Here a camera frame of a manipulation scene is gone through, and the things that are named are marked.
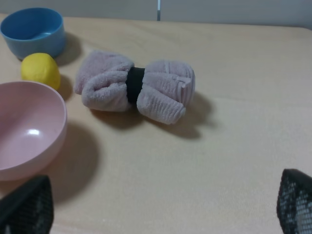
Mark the blue bowl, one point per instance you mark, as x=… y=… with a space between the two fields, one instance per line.
x=34 y=30

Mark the pink towel with black band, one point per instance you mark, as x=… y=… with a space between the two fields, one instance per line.
x=160 y=91

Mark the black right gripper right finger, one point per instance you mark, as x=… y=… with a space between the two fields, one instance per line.
x=294 y=202

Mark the pink bowl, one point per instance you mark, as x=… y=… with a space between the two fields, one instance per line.
x=33 y=124

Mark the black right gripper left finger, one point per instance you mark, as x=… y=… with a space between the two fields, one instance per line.
x=29 y=209

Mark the yellow lemon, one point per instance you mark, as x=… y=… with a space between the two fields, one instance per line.
x=42 y=68

